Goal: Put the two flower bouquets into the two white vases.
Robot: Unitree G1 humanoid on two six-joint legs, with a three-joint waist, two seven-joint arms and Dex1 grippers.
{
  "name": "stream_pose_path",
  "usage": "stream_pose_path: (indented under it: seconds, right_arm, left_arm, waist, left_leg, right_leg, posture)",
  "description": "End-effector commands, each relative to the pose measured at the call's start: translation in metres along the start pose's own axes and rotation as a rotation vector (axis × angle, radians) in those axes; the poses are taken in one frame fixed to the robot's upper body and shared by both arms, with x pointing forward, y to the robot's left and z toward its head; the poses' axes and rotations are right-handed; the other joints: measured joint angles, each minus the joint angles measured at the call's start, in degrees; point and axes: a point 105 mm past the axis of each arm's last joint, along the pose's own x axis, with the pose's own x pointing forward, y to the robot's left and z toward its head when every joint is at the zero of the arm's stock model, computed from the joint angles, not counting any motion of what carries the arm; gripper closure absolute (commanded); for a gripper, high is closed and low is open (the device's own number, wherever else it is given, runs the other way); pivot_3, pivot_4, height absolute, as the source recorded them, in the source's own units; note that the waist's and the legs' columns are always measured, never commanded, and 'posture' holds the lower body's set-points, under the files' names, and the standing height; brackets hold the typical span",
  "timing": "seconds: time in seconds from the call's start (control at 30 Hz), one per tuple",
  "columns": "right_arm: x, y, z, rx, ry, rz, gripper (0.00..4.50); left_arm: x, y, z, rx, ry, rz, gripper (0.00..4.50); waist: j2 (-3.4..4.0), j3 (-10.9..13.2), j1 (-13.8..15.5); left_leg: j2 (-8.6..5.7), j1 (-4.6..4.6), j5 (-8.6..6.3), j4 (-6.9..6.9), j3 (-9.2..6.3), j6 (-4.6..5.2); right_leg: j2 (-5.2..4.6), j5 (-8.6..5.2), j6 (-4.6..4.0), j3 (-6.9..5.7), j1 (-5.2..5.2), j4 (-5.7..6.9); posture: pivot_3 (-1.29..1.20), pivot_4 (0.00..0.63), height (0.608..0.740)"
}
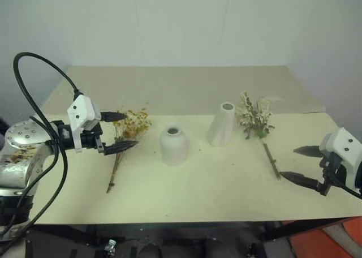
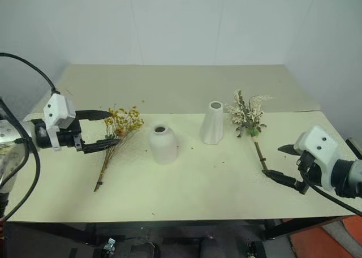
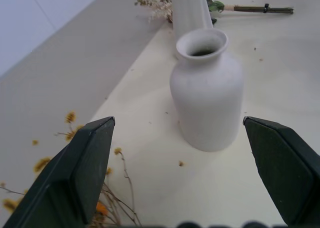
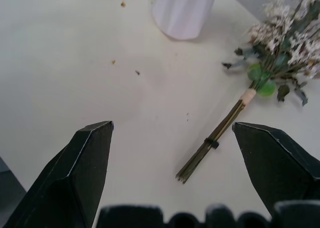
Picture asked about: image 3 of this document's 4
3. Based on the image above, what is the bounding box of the short white ceramic vase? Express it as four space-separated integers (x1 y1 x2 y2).
169 28 244 153

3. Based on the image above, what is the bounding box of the dried yellow flower bunch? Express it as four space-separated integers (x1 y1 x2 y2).
0 110 142 228

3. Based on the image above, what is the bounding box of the tall white ribbed vase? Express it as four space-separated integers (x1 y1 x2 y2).
171 0 214 61

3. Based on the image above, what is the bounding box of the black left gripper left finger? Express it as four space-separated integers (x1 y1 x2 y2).
4 116 116 228

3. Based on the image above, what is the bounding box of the dried white flower bouquet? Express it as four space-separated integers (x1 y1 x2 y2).
134 0 295 25

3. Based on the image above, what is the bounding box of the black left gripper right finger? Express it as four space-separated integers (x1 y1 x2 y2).
242 116 320 227

